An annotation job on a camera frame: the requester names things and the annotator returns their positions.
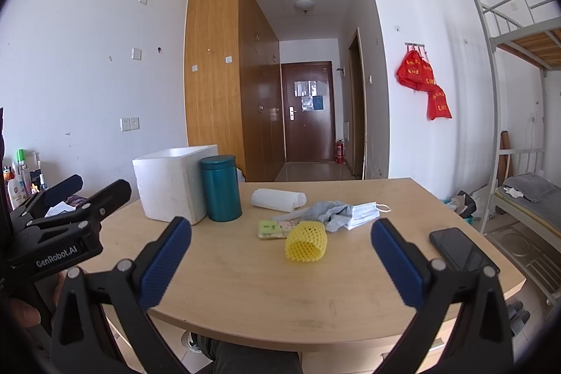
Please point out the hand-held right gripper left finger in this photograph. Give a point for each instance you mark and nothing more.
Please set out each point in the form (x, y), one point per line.
(166, 264)

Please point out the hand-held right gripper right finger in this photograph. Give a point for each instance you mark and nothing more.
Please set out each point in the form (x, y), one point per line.
(394, 264)

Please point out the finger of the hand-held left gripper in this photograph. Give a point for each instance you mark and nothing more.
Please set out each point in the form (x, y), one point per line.
(109, 194)
(61, 188)

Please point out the blue face mask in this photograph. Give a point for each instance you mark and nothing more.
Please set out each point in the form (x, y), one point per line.
(361, 215)

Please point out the white foam box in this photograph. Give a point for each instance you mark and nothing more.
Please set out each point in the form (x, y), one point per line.
(171, 185)

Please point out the grey sock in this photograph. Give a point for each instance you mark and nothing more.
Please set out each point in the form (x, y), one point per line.
(333, 214)

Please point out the yellow foam fruit net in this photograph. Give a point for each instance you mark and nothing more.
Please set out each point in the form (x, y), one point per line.
(304, 242)

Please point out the green floral tissue packet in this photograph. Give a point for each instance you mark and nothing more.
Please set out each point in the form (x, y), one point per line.
(271, 229)

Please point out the white paper roll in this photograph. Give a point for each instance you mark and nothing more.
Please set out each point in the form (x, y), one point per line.
(276, 199)

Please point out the person's left hand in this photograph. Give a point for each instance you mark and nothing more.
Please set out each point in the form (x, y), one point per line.
(22, 315)

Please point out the printed paper leaflets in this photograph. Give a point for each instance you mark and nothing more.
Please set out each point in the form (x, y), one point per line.
(61, 211)

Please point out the white lotion bottle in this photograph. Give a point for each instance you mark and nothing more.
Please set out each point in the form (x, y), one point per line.
(16, 193)

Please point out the green cap spray can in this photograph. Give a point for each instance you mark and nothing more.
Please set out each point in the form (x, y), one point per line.
(21, 163)

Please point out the black smartphone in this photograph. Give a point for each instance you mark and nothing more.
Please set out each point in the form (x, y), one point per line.
(462, 249)

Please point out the teal metal canister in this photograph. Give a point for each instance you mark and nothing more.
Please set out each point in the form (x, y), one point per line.
(221, 190)

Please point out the black bag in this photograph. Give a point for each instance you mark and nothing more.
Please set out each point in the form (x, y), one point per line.
(465, 203)

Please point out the pale plastic wrapper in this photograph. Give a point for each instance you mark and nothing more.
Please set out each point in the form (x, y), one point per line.
(293, 217)

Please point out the red fire extinguisher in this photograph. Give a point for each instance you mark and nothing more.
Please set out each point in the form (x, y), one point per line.
(339, 152)

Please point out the person's leg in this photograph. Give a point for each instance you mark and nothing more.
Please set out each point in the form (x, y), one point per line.
(254, 356)

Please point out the dark slippers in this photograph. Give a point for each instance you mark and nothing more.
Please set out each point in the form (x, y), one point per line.
(516, 315)

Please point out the wooden board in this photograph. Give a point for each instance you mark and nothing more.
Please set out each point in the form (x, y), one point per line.
(506, 155)

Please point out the grey bedding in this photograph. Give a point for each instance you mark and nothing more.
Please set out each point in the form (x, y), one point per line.
(532, 185)

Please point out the wooden wardrobe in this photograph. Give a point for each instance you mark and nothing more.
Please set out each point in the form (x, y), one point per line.
(214, 71)

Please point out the brown entrance door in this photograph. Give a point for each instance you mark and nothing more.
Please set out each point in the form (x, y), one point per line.
(307, 128)

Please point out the red cloth bag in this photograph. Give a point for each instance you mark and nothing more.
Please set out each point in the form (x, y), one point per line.
(439, 104)
(414, 69)

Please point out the blue paper notice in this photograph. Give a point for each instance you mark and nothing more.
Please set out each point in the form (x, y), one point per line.
(319, 103)

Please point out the grey metal bunk bed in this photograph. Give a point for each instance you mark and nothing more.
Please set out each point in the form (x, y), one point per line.
(493, 71)

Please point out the round ceiling lamp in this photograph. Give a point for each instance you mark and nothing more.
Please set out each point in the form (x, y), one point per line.
(304, 4)

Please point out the double wall socket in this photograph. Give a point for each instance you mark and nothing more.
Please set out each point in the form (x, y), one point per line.
(129, 124)

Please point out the wooden side door frame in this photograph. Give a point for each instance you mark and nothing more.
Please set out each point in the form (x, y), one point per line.
(360, 102)

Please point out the metal wall hook rack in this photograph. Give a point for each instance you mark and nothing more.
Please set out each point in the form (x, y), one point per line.
(415, 45)

